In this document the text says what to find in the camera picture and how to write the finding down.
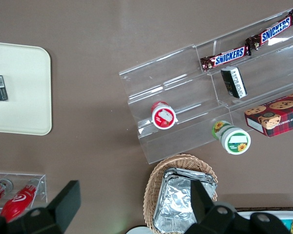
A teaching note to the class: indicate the red strawberry yoghurt cup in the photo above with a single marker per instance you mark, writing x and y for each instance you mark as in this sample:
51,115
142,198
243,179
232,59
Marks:
164,117

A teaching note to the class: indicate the stacked aluminium foil containers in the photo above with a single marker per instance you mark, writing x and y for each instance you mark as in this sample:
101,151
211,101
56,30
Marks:
175,202

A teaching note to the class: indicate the green sunflower yoghurt cup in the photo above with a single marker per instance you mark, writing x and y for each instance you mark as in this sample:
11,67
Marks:
235,141

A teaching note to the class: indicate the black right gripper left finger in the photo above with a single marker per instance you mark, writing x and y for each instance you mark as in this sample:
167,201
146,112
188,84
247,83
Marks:
66,200

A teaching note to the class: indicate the cream plastic tray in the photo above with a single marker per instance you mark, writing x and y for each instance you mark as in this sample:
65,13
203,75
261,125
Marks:
22,85

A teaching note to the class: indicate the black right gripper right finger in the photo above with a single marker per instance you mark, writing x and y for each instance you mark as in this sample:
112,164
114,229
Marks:
200,200

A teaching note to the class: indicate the red tartan cookie box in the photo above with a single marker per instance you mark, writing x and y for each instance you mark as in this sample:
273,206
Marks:
280,117

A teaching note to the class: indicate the white rectangular snack tray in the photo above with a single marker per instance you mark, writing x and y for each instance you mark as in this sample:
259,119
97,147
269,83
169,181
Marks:
263,214

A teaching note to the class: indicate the clear acrylic step stand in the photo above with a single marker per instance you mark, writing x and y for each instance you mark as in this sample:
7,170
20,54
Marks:
175,80

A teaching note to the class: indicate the Snickers chocolate bar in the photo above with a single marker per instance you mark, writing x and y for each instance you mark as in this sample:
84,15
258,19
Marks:
274,30
228,58

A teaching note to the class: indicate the light tan wicker basket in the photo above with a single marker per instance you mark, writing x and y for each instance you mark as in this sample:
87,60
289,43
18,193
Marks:
156,178

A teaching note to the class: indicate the small black and white carton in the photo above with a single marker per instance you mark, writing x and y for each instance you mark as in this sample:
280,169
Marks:
234,83

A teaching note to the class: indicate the teal snack packet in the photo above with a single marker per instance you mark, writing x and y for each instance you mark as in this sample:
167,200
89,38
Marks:
286,223

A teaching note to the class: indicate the clear acrylic bottle rack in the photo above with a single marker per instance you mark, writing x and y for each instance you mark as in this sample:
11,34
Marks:
42,187

